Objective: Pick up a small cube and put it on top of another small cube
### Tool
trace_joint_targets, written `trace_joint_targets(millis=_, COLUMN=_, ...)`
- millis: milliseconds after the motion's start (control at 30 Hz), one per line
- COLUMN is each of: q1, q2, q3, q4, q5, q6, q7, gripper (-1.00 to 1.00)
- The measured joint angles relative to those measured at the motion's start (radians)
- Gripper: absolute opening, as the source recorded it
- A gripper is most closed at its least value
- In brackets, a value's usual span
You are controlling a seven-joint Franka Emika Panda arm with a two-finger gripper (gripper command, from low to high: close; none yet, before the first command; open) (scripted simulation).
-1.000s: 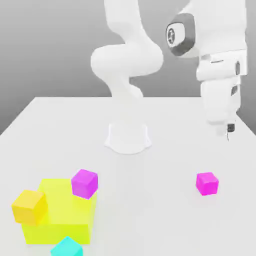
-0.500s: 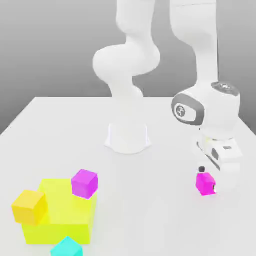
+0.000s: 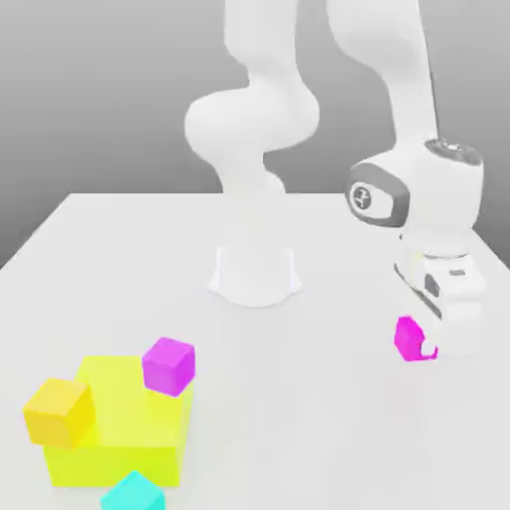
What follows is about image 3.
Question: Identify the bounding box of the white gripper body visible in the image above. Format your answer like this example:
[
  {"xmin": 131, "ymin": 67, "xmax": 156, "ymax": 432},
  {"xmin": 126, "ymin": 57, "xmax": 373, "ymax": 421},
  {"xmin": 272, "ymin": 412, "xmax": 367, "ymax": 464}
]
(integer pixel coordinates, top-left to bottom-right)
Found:
[{"xmin": 392, "ymin": 252, "xmax": 486, "ymax": 325}]

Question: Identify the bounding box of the small magenta cube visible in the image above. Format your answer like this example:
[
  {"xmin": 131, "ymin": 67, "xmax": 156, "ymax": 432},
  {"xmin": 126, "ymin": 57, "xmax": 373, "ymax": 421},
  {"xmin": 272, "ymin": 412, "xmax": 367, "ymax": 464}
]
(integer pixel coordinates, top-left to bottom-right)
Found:
[{"xmin": 393, "ymin": 315, "xmax": 439, "ymax": 363}]

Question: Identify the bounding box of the small violet cube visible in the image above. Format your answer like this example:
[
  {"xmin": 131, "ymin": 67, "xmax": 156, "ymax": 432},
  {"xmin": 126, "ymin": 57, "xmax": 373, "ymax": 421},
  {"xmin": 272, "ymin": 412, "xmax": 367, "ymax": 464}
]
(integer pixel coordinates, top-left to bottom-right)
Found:
[{"xmin": 141, "ymin": 336, "xmax": 196, "ymax": 398}]

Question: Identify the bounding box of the small cyan cube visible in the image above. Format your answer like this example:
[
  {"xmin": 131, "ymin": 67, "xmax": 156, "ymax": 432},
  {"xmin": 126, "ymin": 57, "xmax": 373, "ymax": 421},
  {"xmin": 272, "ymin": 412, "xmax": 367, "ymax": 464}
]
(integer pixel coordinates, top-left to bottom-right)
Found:
[{"xmin": 99, "ymin": 469, "xmax": 166, "ymax": 510}]

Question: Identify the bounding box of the small yellow cube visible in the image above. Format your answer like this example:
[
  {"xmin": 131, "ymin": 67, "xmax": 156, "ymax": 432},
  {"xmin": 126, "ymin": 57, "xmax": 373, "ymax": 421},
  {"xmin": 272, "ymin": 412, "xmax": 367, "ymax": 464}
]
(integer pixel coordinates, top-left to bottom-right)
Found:
[{"xmin": 22, "ymin": 377, "xmax": 97, "ymax": 450}]

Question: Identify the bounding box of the large lime yellow box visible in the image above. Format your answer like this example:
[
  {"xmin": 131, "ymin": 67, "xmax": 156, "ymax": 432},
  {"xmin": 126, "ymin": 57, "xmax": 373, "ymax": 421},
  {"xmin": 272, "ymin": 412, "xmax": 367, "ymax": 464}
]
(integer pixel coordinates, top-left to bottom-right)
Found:
[{"xmin": 42, "ymin": 354, "xmax": 195, "ymax": 488}]

